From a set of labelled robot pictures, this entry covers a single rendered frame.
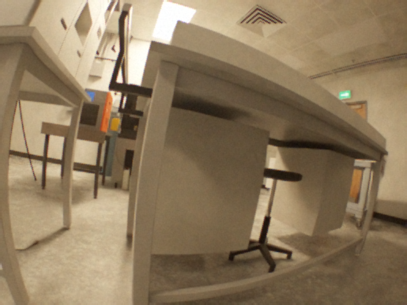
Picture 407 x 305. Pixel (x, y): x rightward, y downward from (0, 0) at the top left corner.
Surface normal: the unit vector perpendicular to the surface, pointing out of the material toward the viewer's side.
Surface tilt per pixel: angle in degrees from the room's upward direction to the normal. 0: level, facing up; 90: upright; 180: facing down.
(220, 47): 90
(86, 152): 90
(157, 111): 90
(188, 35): 90
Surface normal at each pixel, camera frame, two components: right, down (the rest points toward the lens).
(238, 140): 0.36, 0.05
